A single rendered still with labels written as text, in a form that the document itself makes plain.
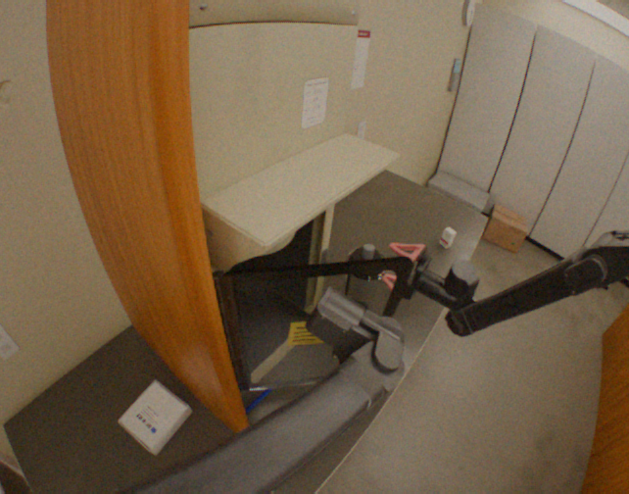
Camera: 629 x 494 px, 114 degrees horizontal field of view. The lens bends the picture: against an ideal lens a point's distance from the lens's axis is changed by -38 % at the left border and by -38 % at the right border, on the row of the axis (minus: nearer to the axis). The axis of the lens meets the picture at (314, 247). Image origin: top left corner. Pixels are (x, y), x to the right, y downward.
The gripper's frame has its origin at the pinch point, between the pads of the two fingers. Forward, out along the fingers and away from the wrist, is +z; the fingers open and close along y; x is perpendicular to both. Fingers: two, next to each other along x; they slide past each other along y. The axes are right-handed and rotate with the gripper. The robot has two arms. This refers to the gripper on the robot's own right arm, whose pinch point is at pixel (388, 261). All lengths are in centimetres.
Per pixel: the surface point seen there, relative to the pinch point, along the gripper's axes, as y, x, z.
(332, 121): 34.2, 13.5, 12.0
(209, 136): 38, 38, 12
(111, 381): -26, 65, 39
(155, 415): -22, 61, 21
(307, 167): 31.0, 25.0, 7.9
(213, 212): 31, 41, 9
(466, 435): -120, -36, -74
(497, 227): -102, -231, -31
